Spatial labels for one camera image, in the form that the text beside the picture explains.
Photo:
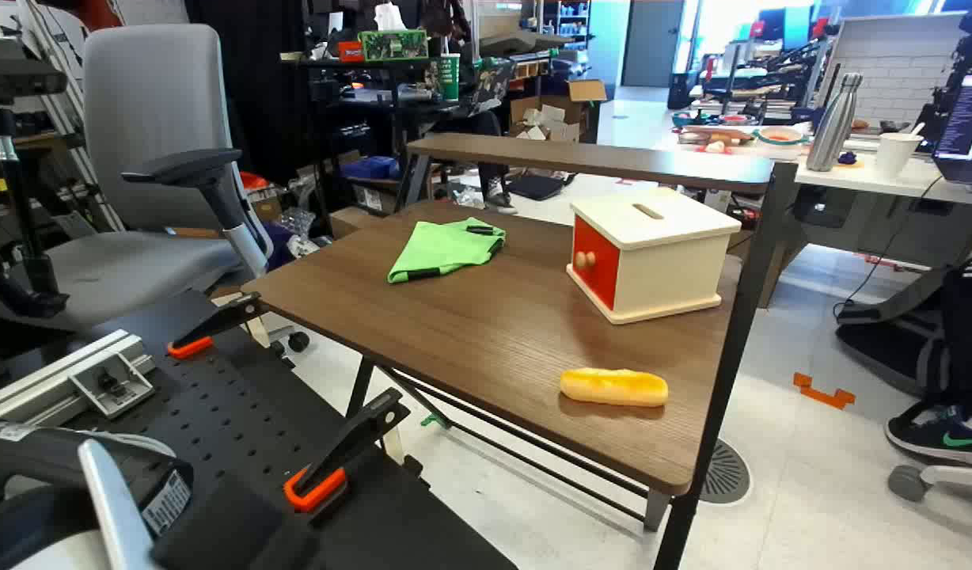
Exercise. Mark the yellow toy corn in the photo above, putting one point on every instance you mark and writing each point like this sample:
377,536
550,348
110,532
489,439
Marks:
616,387

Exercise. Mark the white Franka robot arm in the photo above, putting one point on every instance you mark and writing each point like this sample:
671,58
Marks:
115,507

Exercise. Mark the green folded cloth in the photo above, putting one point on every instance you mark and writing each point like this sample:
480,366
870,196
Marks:
442,247

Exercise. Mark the raised wooden desk shelf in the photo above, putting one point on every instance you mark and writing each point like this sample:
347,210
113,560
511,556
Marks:
591,158

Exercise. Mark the wooden box with red drawer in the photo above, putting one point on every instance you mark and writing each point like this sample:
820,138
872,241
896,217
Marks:
652,253

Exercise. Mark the black storage shelf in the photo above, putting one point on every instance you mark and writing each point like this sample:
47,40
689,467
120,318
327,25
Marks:
377,114

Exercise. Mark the cardboard box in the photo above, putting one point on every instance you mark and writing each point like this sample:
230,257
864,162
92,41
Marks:
579,99

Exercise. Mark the green can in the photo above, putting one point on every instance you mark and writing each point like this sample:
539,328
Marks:
452,77

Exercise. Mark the brown wooden table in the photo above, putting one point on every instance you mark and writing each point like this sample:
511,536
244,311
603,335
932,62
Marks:
718,422

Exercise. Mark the black perforated mounting board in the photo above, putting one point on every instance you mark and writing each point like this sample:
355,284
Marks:
243,422

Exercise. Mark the tray with toy items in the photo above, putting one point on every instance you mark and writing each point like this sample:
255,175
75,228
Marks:
738,135

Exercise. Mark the round floor drain grate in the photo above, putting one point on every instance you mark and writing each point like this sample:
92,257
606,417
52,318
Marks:
727,474

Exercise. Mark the orange floor tape marker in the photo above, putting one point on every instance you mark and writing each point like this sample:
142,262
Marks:
820,393

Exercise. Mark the gray office chair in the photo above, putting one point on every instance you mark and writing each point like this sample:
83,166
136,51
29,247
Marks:
153,95

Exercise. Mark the metal water bottle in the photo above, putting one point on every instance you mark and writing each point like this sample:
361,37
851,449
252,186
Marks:
834,122

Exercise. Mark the white office desk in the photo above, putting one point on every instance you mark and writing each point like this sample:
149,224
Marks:
876,184

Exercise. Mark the white cup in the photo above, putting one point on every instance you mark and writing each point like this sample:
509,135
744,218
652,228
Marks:
894,154

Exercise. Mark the white divider panel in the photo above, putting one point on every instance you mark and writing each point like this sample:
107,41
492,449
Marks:
885,63

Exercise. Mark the person in gray hoodie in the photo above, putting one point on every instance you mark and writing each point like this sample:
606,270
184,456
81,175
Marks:
943,431

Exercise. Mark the white office chair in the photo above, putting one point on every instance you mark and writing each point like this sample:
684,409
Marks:
928,480

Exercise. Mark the open laptop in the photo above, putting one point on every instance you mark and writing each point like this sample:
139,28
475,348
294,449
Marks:
967,131

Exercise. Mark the aluminium extrusion rail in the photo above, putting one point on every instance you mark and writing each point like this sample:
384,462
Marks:
52,380

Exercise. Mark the black camera tripod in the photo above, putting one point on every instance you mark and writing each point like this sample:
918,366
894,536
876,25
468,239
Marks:
25,210

